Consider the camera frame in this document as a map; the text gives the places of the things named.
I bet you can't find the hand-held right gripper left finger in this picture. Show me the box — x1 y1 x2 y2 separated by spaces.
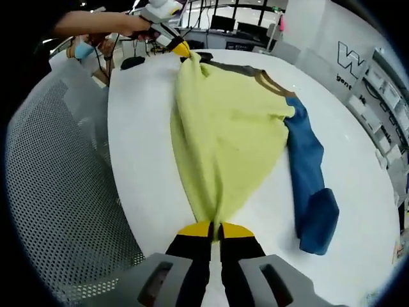
120 221 215 307

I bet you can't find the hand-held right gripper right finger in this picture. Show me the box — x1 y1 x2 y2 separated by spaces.
219 223 318 307

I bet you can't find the yellow garment with blue sleeves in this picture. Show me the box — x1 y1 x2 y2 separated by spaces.
169 51 340 256

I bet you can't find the person's left hand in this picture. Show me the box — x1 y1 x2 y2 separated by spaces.
119 15 158 42

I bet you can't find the black pouch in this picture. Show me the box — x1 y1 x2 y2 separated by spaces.
120 55 146 71

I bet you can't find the grey desk counter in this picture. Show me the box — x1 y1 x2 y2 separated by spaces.
178 27 277 54

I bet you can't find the black monitor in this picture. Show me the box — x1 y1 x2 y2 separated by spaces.
210 14 237 33
236 21 269 38

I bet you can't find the white tall-backed chair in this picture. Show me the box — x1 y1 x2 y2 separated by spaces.
266 22 284 54

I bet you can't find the grey mesh chair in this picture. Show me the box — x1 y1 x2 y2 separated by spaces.
4 59 148 303

